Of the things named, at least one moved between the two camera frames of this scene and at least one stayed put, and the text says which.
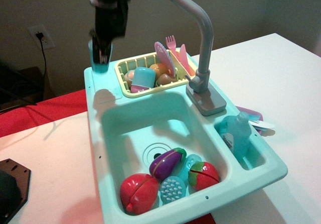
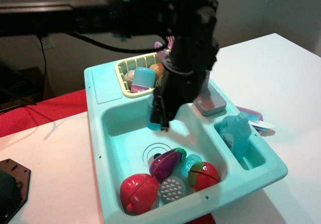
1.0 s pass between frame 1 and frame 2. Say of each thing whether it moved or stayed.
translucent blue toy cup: moved
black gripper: moved
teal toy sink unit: stayed
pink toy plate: stayed
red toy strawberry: stayed
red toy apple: stayed
